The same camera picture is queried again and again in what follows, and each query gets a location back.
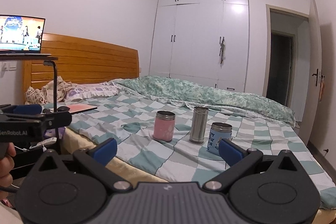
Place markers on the laptop screen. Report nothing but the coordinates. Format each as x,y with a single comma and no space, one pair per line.
21,32

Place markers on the pink steel cup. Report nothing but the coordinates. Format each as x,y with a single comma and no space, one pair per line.
163,128

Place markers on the pink tablet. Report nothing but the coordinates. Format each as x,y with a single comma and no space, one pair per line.
81,108

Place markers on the purple box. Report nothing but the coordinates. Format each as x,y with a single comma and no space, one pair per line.
59,132

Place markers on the orange hanging tag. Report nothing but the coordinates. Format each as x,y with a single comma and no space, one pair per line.
321,90

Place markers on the crumpled cream cloth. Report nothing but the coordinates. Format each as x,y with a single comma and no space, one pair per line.
61,88

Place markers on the blue printed steel cup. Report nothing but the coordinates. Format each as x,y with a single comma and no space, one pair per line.
216,138

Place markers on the black computer mouse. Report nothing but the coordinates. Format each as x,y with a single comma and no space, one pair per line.
63,108

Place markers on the black overbed table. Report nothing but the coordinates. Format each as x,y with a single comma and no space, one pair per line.
26,57

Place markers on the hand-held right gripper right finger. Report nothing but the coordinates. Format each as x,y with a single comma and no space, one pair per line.
231,153

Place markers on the wooden headboard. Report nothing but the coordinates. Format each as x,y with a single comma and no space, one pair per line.
92,58

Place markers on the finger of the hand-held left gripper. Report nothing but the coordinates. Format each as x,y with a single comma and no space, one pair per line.
60,119
26,109

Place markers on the person's left hand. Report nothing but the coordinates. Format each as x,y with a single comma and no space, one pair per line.
6,169

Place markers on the door frame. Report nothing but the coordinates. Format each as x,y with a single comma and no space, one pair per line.
268,56

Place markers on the green floral quilt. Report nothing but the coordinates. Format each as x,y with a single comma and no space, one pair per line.
199,94

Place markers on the white remote control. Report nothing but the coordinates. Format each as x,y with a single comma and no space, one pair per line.
43,142

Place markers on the purple floral pillow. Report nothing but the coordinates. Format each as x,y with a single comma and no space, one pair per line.
89,90

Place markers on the pale yellow mattress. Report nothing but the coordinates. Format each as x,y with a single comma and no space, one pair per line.
86,146

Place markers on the plain steel cup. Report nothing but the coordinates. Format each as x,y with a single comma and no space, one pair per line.
198,125

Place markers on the white wardrobe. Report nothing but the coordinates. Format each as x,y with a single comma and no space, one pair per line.
199,37

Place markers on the dotted cushion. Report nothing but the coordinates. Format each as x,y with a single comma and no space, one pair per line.
35,95

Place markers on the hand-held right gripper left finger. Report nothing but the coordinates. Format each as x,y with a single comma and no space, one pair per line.
106,151

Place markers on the person's light clothing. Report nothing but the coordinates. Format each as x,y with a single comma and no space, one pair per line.
9,214

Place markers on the white door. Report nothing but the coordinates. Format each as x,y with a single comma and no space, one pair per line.
316,56

